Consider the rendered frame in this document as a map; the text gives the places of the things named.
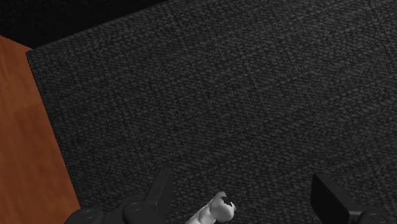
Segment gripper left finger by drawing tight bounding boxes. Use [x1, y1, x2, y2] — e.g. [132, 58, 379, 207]
[64, 167, 175, 224]

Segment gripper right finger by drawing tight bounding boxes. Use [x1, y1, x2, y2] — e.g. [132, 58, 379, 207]
[309, 172, 393, 224]

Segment white figure with black mark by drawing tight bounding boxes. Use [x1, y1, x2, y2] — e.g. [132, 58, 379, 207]
[185, 191, 237, 224]

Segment dark grey textured table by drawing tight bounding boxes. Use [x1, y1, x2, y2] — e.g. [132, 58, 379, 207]
[25, 0, 397, 224]

